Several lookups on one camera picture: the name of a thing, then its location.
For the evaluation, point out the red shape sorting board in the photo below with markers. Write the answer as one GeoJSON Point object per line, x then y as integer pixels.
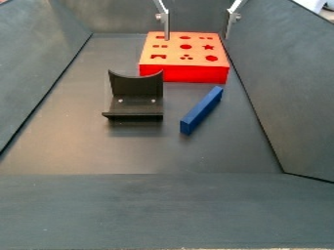
{"type": "Point", "coordinates": [191, 57]}

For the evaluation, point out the blue rectangular block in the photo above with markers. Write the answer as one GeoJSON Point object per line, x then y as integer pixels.
{"type": "Point", "coordinates": [201, 110]}

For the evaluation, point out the black curved fixture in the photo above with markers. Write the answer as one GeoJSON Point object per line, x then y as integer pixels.
{"type": "Point", "coordinates": [137, 96]}

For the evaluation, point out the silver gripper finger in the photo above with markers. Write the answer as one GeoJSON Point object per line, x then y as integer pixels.
{"type": "Point", "coordinates": [163, 17]}
{"type": "Point", "coordinates": [233, 16]}

